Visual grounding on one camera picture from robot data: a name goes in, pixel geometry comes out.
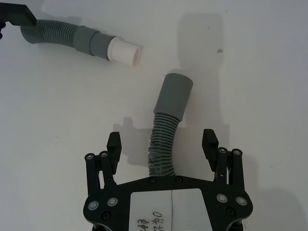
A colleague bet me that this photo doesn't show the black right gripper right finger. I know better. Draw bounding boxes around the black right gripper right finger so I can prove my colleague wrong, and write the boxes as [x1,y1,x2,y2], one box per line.
[201,128,246,191]

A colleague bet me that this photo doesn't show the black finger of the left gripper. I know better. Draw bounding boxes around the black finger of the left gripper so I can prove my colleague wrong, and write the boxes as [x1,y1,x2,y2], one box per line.
[0,0,38,27]

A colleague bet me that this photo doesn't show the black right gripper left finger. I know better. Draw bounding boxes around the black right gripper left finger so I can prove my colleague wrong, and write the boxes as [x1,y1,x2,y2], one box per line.
[84,131,122,193]

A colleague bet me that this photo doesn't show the grey corrugated hose white end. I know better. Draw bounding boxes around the grey corrugated hose white end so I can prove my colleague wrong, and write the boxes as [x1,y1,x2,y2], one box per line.
[20,19,143,67]

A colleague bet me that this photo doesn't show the grey corrugated hose grey cuff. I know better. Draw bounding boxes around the grey corrugated hose grey cuff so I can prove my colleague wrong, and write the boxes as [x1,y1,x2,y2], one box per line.
[147,72,194,178]

